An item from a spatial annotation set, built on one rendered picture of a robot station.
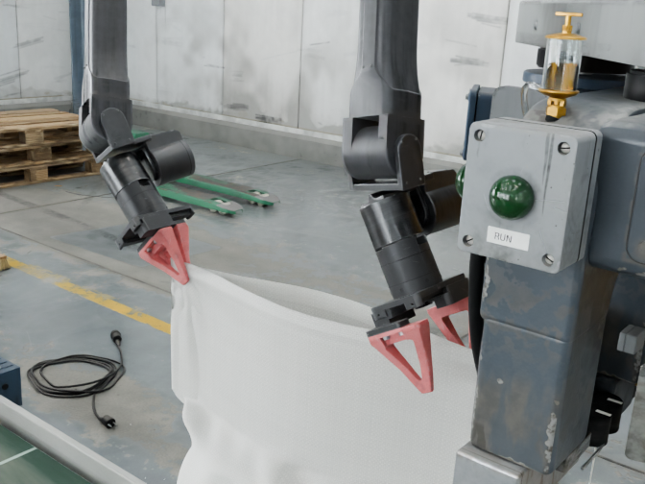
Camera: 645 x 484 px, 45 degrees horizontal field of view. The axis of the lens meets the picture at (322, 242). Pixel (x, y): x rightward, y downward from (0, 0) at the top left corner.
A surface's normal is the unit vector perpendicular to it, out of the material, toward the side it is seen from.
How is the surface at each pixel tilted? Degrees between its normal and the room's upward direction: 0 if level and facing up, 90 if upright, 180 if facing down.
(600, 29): 90
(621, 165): 90
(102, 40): 65
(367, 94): 81
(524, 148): 90
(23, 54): 90
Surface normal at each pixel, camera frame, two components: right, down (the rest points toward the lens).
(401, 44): 0.62, 0.04
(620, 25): -1.00, -0.05
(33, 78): 0.77, 0.22
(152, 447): 0.05, -0.96
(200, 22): -0.62, 0.20
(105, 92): 0.47, -0.16
